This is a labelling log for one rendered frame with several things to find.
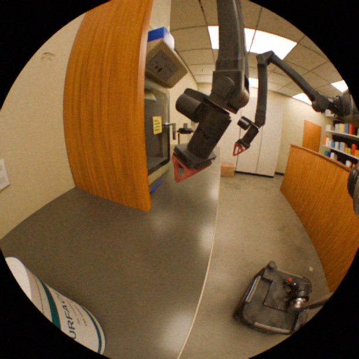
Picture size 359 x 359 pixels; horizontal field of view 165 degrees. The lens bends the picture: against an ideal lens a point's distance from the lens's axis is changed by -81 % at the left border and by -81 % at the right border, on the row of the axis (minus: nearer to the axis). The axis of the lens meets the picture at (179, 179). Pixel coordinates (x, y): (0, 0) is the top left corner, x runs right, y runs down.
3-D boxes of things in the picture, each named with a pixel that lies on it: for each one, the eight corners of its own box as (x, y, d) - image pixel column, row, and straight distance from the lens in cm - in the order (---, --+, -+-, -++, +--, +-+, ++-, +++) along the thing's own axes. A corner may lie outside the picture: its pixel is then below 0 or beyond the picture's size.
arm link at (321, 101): (267, 44, 89) (268, 53, 97) (253, 56, 83) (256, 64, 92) (331, 105, 80) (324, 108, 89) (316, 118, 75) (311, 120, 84)
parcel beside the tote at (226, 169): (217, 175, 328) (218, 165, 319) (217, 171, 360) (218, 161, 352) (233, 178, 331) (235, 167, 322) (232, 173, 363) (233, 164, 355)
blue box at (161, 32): (138, 49, 56) (140, 34, 61) (152, 58, 62) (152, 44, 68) (164, 41, 51) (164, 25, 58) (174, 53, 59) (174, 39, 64)
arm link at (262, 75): (265, 54, 84) (267, 63, 93) (254, 53, 84) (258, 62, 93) (263, 126, 70) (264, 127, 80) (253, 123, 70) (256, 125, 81)
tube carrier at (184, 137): (173, 164, 79) (172, 130, 76) (183, 161, 87) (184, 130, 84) (186, 168, 73) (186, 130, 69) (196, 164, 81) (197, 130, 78)
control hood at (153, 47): (130, 68, 49) (133, 46, 54) (168, 88, 75) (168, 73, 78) (161, 58, 43) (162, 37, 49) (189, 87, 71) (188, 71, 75)
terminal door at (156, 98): (138, 182, 48) (133, 73, 49) (169, 161, 73) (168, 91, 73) (139, 182, 48) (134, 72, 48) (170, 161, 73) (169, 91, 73)
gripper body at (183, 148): (171, 151, 28) (184, 122, 25) (197, 146, 36) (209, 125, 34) (190, 171, 26) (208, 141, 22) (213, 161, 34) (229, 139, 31)
